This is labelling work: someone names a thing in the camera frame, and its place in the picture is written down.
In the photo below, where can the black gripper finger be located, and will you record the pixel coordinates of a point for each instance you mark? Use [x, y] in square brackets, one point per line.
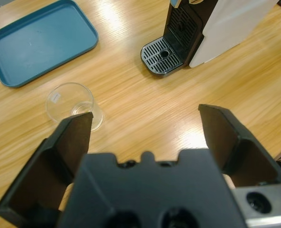
[67, 142]
[221, 133]

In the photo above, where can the clear glass cup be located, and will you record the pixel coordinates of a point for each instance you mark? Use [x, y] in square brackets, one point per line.
[59, 104]

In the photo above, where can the white capsule coffee machine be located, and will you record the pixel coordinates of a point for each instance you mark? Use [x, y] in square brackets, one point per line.
[230, 28]

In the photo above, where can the teal plastic serving tray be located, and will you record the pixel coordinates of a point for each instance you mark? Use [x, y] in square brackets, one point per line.
[40, 45]

